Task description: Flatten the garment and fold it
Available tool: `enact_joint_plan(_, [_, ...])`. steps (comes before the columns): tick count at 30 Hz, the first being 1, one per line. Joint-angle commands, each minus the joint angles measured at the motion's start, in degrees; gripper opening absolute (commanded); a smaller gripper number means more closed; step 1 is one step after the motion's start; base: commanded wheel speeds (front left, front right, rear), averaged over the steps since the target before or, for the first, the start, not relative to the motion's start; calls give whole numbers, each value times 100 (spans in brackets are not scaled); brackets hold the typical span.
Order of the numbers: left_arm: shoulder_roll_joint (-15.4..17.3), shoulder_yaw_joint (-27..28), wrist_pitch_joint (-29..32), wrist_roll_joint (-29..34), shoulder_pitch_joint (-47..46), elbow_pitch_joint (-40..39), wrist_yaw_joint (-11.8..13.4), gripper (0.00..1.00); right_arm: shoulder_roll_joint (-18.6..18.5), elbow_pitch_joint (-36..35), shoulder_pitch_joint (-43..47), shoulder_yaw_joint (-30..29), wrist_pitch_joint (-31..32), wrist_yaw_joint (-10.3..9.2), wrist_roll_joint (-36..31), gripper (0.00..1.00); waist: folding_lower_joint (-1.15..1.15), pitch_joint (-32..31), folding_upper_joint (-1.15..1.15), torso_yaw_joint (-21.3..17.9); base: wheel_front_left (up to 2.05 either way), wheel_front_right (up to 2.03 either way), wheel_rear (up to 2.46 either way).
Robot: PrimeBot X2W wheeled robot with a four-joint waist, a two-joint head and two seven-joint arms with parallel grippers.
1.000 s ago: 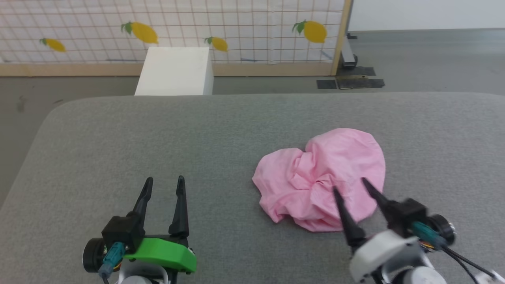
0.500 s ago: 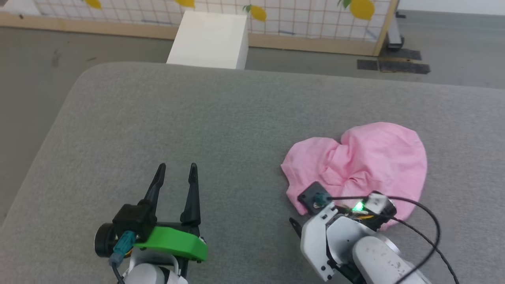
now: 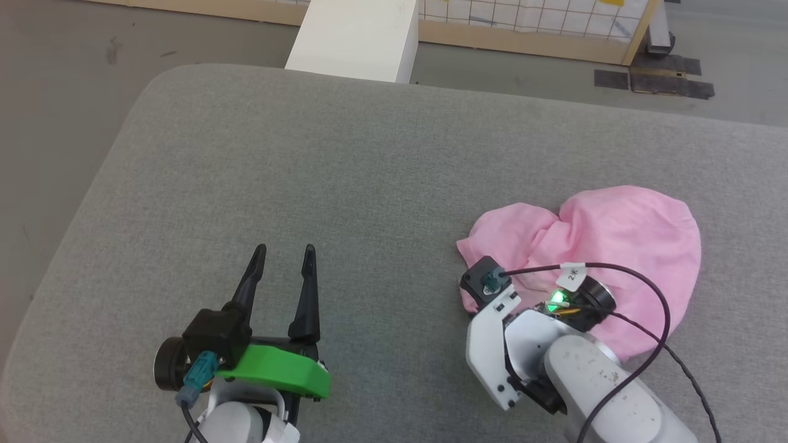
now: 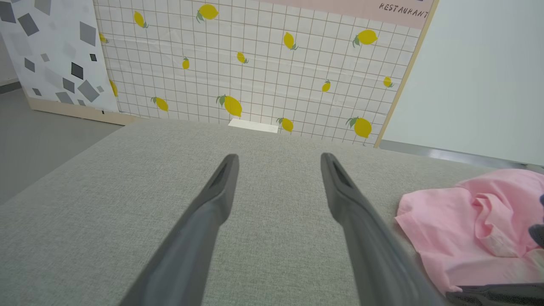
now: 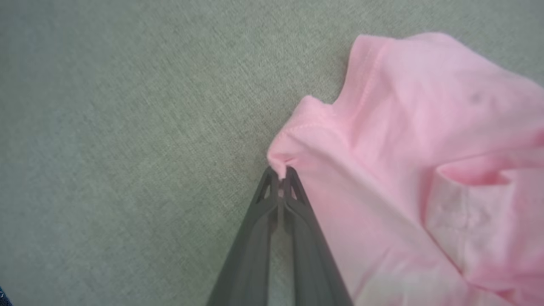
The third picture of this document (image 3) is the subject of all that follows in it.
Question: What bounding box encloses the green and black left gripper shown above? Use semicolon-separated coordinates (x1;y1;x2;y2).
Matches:
154;244;332;425

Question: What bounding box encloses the wooden framed grid panel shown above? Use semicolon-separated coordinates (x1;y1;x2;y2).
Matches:
80;0;661;66

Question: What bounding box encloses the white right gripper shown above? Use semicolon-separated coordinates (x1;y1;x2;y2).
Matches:
465;277;616;414

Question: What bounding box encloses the grey stand foot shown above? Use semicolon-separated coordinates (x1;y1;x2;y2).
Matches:
645;0;677;57

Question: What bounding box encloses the black cable with teal plug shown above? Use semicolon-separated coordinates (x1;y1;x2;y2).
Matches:
176;352;220;443

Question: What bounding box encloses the pink garment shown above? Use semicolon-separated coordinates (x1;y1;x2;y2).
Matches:
457;186;702;362

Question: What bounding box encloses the small black floor tape patch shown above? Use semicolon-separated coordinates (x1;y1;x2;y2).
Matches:
594;70;630;90

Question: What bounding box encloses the black cable with white label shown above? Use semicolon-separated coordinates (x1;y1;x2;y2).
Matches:
499;261;672;443

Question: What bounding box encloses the grey sofa cushion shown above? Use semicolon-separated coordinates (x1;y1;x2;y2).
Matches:
0;63;788;443

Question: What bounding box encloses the large black floor tape patch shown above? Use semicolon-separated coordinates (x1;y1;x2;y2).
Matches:
629;73;715;100

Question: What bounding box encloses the thin black cable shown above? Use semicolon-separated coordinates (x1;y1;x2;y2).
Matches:
606;311;722;443

